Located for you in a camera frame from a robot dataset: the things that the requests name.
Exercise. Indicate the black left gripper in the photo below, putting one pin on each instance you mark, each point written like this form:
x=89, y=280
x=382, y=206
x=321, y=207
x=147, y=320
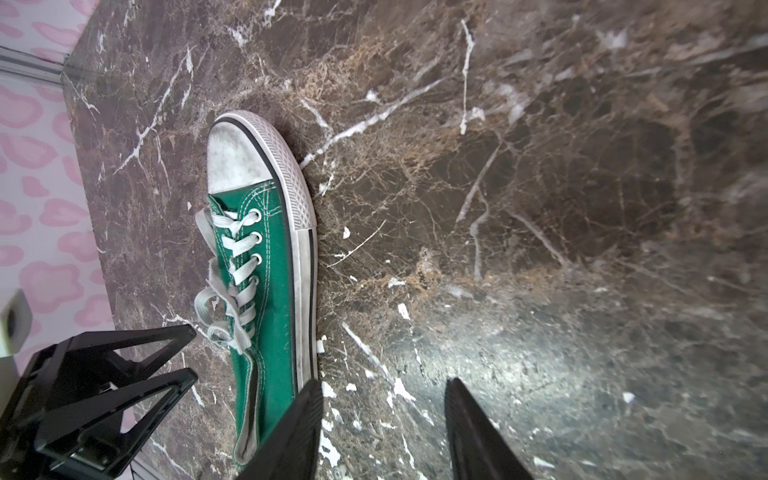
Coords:
x=60, y=424

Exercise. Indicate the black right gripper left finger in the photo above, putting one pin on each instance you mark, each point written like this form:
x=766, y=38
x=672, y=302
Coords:
x=292, y=449

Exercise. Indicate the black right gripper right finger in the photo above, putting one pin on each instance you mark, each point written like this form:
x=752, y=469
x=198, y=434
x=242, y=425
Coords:
x=477, y=449

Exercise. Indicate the green canvas sneaker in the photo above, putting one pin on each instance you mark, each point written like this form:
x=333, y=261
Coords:
x=250, y=166

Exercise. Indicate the white shoelace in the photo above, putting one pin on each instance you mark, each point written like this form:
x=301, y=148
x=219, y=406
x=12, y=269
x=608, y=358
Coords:
x=225, y=306

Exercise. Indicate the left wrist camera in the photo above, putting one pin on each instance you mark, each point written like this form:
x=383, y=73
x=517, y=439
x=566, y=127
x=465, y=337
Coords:
x=16, y=321

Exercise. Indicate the aluminium corner post left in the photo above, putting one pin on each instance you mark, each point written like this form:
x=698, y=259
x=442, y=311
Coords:
x=20, y=65

